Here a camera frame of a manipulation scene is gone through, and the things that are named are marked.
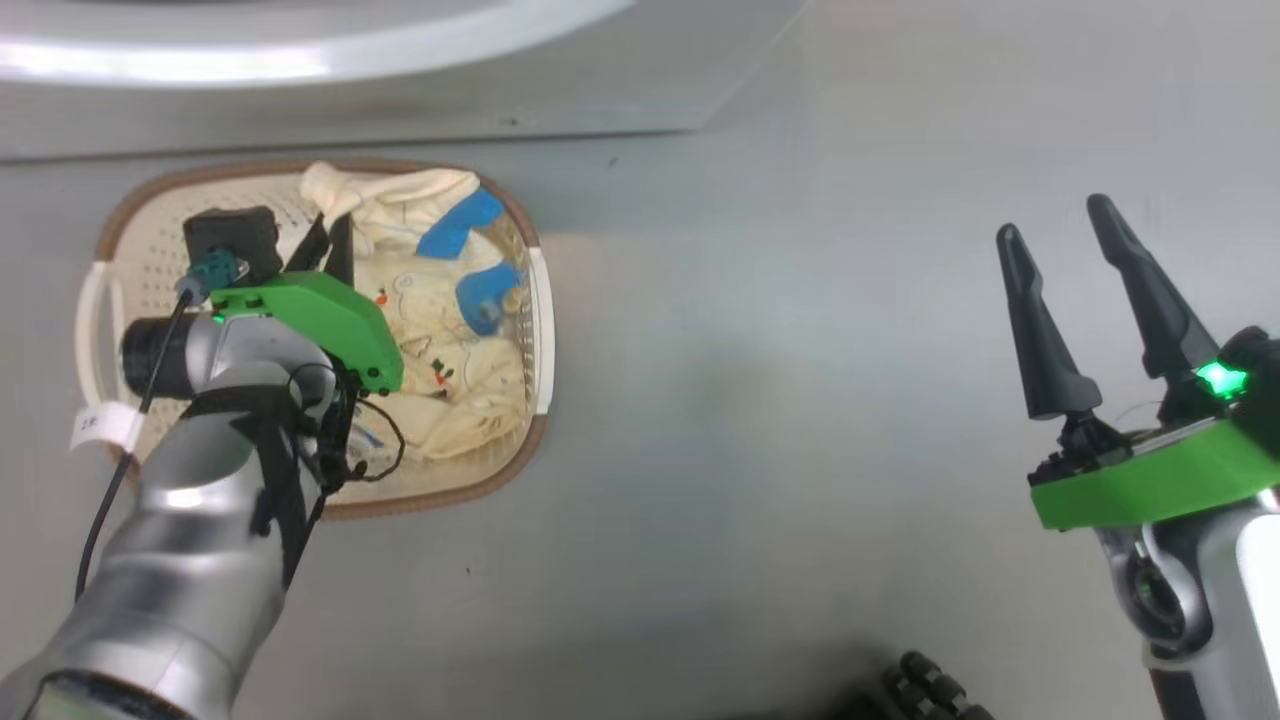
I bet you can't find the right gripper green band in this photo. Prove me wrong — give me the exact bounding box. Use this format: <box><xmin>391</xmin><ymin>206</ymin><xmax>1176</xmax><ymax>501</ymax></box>
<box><xmin>996</xmin><ymin>193</ymin><xmax>1280</xmax><ymax>531</ymax></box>

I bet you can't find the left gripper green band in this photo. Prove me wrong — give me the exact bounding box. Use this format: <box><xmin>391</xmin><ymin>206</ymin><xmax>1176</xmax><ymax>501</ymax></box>
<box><xmin>210</xmin><ymin>212</ymin><xmax>406</xmax><ymax>396</ymax></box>

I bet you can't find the cream garment with blue cuffs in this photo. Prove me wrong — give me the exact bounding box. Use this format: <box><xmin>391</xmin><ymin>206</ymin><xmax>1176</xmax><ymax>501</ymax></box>
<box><xmin>300</xmin><ymin>163</ymin><xmax>531</xmax><ymax>461</ymax></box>

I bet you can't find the white front-load washing machine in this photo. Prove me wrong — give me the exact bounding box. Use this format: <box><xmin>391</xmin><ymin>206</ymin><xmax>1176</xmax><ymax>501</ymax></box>
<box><xmin>0</xmin><ymin>0</ymin><xmax>806</xmax><ymax>163</ymax></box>

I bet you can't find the cream perforated laundry basket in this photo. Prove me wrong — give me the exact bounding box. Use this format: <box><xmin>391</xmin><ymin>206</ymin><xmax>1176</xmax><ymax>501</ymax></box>
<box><xmin>75</xmin><ymin>158</ymin><xmax>554</xmax><ymax>521</ymax></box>

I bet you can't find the black ribbed conduit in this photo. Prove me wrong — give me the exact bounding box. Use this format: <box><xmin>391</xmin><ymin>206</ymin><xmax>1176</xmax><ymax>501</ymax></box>
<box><xmin>830</xmin><ymin>650</ymin><xmax>1001</xmax><ymax>720</ymax></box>

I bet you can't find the black camera cable teal plug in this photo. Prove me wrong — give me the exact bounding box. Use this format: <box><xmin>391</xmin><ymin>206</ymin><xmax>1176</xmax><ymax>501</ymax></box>
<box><xmin>75</xmin><ymin>250</ymin><xmax>248</xmax><ymax>603</ymax></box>

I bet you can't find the thin black looped arm cable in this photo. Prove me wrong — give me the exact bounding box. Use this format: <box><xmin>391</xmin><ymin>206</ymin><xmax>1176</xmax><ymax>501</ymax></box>
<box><xmin>250</xmin><ymin>360</ymin><xmax>407</xmax><ymax>591</ymax></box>

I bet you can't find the white cable tag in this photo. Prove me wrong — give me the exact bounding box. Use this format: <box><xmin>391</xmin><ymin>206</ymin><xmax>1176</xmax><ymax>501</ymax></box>
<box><xmin>70</xmin><ymin>403</ymin><xmax>147</xmax><ymax>451</ymax></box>

